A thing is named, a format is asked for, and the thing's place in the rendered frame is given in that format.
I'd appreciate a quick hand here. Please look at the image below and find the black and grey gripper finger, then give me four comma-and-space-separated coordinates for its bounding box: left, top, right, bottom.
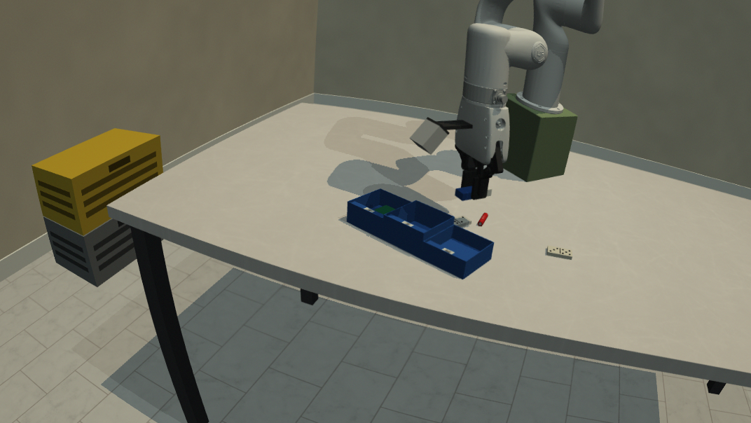
455, 145, 478, 188
471, 141, 504, 200

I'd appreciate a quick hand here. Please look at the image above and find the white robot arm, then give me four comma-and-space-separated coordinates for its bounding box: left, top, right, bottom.
410, 0, 605, 154

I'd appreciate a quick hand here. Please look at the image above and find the grey and cream domino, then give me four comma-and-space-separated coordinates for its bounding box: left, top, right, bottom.
547, 245, 572, 260

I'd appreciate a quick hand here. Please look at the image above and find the blue rack of bins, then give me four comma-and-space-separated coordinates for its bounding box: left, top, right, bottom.
347, 188, 494, 279

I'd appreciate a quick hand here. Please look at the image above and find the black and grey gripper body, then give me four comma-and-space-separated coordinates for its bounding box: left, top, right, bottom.
455, 96, 510, 165

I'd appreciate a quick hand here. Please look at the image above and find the white domino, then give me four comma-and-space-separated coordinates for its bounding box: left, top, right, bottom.
454, 216, 471, 227

